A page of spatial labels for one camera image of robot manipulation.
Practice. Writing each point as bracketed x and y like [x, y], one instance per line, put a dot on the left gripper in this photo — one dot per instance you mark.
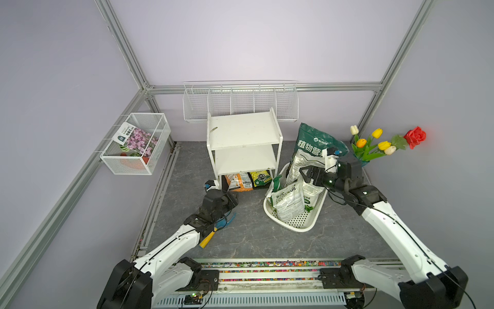
[231, 201]

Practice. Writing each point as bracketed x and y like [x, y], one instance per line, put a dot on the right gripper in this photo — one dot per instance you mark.
[320, 171]

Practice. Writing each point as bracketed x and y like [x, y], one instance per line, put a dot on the orange packet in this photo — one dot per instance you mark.
[240, 182]

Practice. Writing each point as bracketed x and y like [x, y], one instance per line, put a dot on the white green small bag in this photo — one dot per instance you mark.
[311, 193]

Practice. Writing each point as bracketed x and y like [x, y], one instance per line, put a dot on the white fertilizer bag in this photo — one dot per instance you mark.
[302, 159]

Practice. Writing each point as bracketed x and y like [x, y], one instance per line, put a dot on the tall green soil bag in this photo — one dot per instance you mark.
[313, 141]

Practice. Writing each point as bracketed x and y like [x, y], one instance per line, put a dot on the green yellow packet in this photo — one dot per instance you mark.
[260, 178]

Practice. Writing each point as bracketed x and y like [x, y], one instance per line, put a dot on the black rose soil bag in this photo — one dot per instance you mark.
[288, 202]

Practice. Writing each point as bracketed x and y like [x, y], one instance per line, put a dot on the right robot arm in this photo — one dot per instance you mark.
[426, 281]

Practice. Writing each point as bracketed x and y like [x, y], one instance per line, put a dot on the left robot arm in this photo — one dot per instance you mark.
[164, 270]

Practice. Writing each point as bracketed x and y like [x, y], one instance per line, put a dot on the white three-tier shelf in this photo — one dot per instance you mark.
[244, 143]

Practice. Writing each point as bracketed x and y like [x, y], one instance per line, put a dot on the blue yellow garden fork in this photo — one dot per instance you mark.
[219, 225]

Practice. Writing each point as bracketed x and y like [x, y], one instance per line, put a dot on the white perforated plastic basket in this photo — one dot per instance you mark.
[301, 223]

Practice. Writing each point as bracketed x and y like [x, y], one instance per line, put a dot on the tulip bouquet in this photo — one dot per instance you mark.
[366, 150]

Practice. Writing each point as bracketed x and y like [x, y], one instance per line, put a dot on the red artificial rose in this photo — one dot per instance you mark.
[415, 137]

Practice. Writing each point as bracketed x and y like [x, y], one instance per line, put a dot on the purple flower seed packet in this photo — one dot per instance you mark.
[135, 141]

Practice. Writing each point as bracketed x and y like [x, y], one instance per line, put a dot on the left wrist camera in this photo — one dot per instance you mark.
[212, 184]

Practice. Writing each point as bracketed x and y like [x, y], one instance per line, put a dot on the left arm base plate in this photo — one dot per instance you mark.
[207, 280]

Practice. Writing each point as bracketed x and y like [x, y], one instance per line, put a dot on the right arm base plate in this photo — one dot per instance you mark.
[340, 278]

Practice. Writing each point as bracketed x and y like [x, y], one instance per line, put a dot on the white wire wall rack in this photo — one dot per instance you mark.
[220, 99]

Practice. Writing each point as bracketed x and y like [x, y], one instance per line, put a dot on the white wire cube basket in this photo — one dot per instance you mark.
[120, 163]

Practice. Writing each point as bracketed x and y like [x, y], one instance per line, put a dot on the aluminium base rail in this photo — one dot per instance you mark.
[275, 274]

